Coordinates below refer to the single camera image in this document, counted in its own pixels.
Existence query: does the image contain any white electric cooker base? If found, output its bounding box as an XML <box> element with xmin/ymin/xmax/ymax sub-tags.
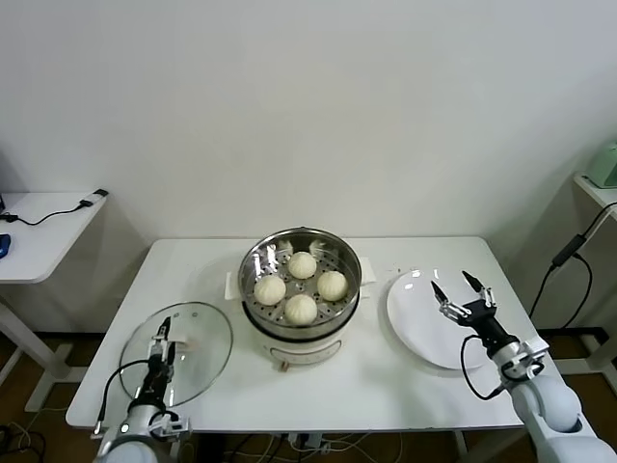
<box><xmin>224</xmin><ymin>255</ymin><xmax>378</xmax><ymax>373</ymax></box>

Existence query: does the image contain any white narrow side table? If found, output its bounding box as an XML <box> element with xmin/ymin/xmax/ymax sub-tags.
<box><xmin>571</xmin><ymin>171</ymin><xmax>617</xmax><ymax>376</ymax></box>

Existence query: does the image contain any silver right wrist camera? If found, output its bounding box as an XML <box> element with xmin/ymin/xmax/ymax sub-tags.
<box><xmin>500</xmin><ymin>337</ymin><xmax>550</xmax><ymax>385</ymax></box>

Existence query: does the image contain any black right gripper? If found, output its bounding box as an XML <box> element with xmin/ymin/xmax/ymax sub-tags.
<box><xmin>429</xmin><ymin>269</ymin><xmax>513</xmax><ymax>352</ymax></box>

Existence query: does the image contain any perforated steel steamer basket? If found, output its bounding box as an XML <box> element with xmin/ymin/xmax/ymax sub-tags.
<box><xmin>238</xmin><ymin>226</ymin><xmax>362</xmax><ymax>341</ymax></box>

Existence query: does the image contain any round glass lid white handle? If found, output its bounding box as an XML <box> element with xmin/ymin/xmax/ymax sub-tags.
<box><xmin>119</xmin><ymin>301</ymin><xmax>234</xmax><ymax>409</ymax></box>

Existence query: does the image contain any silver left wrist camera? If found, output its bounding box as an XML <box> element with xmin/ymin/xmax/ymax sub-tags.
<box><xmin>148</xmin><ymin>411</ymin><xmax>190</xmax><ymax>437</ymax></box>

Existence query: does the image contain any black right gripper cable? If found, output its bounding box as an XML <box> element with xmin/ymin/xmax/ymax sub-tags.
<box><xmin>460</xmin><ymin>335</ymin><xmax>505</xmax><ymax>401</ymax></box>

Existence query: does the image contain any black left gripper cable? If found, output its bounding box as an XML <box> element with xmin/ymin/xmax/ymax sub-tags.
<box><xmin>90</xmin><ymin>361</ymin><xmax>151</xmax><ymax>438</ymax></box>

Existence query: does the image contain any white round plate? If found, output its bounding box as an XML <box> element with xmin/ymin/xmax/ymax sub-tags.
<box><xmin>385</xmin><ymin>267</ymin><xmax>503</xmax><ymax>371</ymax></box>

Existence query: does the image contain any white power strip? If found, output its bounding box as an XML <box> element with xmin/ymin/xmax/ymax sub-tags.
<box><xmin>286</xmin><ymin>432</ymin><xmax>334</xmax><ymax>453</ymax></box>

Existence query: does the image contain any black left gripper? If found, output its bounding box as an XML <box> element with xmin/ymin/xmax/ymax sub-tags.
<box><xmin>136</xmin><ymin>315</ymin><xmax>179</xmax><ymax>405</ymax></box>

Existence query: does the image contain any black cable with adapter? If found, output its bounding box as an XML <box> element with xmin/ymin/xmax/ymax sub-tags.
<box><xmin>0</xmin><ymin>188</ymin><xmax>109</xmax><ymax>227</ymax></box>

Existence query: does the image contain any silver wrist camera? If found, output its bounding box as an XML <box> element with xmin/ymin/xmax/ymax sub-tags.
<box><xmin>500</xmin><ymin>337</ymin><xmax>550</xmax><ymax>385</ymax></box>
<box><xmin>148</xmin><ymin>411</ymin><xmax>190</xmax><ymax>437</ymax></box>

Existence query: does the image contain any white steamed baozi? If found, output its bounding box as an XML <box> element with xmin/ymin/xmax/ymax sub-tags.
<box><xmin>287</xmin><ymin>250</ymin><xmax>318</xmax><ymax>281</ymax></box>
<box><xmin>316</xmin><ymin>269</ymin><xmax>349</xmax><ymax>303</ymax></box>
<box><xmin>253</xmin><ymin>274</ymin><xmax>287</xmax><ymax>307</ymax></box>
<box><xmin>283</xmin><ymin>293</ymin><xmax>318</xmax><ymax>326</ymax></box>

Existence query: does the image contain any white side desk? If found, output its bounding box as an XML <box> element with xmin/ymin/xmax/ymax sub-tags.
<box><xmin>0</xmin><ymin>191</ymin><xmax>110</xmax><ymax>412</ymax></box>

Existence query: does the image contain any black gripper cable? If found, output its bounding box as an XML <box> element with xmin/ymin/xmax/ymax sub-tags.
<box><xmin>460</xmin><ymin>335</ymin><xmax>505</xmax><ymax>401</ymax></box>
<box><xmin>90</xmin><ymin>361</ymin><xmax>151</xmax><ymax>438</ymax></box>

